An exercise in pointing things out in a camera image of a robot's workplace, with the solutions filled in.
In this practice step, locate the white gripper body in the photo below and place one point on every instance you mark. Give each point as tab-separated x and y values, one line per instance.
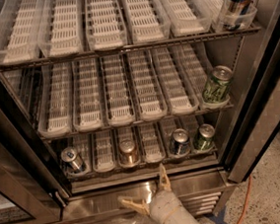
163	203

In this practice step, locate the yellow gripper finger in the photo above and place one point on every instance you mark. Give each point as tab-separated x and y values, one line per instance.
140	206
164	182

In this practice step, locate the orange soda can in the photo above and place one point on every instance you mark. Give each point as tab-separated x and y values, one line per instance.
128	153

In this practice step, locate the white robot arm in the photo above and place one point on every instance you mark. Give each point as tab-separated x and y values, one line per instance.
181	216

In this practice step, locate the green can bottom shelf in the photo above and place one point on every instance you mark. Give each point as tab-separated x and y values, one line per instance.
204	137

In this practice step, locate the green can shelf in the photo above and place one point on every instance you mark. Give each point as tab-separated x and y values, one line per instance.
204	137
218	84

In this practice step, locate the silver blue can bottom left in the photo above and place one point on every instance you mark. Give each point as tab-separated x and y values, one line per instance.
71	157

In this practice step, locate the green can middle shelf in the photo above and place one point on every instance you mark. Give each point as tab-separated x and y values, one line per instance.
218	84

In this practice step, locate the fridge door left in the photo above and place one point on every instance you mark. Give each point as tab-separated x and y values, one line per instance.
30	177

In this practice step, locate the stainless steel fridge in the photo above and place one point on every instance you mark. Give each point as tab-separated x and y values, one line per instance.
243	129

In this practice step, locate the blue tape on floor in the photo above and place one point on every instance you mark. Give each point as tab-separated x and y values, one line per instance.
219	217

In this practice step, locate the bottom wire shelf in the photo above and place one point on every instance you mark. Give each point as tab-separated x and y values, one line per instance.
99	150

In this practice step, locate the wire shelf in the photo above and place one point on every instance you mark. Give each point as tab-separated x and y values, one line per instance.
35	30
119	90
99	150

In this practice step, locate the middle wire shelf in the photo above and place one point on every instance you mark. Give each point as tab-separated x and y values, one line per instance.
119	90

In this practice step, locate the top wire shelf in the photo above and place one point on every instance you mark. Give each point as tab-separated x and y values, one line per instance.
35	30

